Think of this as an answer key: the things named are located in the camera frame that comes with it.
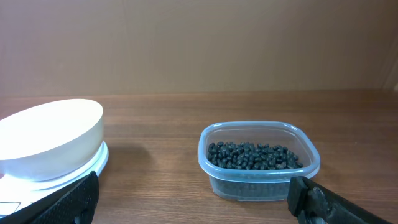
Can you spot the white digital kitchen scale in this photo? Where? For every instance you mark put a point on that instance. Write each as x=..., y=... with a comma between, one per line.
x=17, y=194

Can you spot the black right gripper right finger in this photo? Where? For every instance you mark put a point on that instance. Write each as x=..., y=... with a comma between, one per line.
x=310, y=202

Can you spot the white bowl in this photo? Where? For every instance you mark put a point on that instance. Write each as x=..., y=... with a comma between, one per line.
x=52, y=139

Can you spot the clear plastic container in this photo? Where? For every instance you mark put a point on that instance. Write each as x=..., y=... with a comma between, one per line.
x=257, y=185

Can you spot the black beans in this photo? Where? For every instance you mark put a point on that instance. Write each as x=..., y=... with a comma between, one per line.
x=249, y=156

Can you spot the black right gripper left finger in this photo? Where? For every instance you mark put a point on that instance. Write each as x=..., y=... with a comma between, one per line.
x=74, y=203

